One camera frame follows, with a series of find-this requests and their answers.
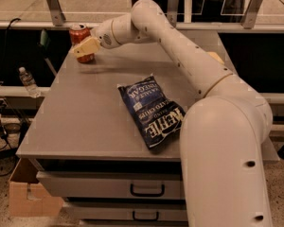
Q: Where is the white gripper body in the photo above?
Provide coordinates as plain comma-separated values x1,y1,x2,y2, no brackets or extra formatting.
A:
91,19,120,49

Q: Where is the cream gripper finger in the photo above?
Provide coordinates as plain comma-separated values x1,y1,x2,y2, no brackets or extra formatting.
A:
72,36,100,58

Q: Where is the red coke can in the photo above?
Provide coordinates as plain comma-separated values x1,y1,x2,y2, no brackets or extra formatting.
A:
69,24,94,63

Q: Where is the blue kettle chip bag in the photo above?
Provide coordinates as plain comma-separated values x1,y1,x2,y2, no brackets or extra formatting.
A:
117,75,186,149

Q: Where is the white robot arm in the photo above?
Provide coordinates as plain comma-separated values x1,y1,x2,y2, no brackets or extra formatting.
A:
73,0,273,227

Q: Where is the clear plastic water bottle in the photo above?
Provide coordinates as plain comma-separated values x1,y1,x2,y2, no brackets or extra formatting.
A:
19,67,41,98

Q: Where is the grey drawer cabinet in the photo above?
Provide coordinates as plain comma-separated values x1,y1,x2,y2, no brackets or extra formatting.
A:
15,29,280,227

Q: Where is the yellow sponge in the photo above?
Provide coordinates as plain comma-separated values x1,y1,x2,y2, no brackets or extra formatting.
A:
207,52,224,64

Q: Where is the cardboard box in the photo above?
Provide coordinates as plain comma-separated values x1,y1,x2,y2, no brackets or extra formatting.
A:
9,159,63,218

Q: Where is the left metal bracket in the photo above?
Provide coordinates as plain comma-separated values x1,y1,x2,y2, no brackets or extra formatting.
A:
46,0,65,26

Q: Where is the metal bracket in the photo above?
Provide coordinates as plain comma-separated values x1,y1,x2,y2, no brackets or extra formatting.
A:
167,0,179,26
241,0,263,29
46,0,65,26

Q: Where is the green handled tool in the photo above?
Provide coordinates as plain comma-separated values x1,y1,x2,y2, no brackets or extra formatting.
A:
38,29,57,76

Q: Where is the middle metal bracket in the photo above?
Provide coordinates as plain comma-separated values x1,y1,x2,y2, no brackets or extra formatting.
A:
167,0,179,26

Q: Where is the black cable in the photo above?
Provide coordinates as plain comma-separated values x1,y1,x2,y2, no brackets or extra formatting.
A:
0,17,23,178

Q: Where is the right metal bracket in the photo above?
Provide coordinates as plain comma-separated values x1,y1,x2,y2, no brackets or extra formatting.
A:
241,0,263,29

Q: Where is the upper drawer black handle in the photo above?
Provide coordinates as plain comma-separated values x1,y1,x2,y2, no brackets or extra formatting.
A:
130,183,165,198

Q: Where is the drawer black handle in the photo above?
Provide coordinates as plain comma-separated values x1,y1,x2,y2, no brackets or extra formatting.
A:
132,211,160,221
130,183,165,198

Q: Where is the lower drawer black handle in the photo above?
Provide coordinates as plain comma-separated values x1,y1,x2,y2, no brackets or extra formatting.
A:
132,211,160,221

